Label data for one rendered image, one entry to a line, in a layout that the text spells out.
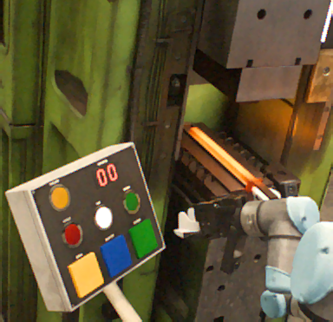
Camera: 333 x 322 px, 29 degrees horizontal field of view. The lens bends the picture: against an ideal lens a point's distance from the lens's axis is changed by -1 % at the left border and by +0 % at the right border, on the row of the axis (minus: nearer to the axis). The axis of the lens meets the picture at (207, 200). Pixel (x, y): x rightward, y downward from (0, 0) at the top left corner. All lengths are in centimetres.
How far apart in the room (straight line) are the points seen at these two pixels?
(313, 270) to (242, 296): 123
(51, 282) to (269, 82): 78
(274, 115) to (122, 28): 72
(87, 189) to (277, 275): 47
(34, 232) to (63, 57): 78
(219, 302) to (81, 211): 74
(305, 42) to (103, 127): 58
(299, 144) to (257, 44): 56
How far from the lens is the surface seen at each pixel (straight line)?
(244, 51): 168
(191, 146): 209
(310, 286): 88
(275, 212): 131
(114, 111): 173
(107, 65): 168
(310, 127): 216
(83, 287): 144
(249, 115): 229
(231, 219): 140
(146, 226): 159
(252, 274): 206
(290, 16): 173
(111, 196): 152
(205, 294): 199
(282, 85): 180
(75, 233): 143
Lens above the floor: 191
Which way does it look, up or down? 31 degrees down
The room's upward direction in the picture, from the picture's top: 11 degrees clockwise
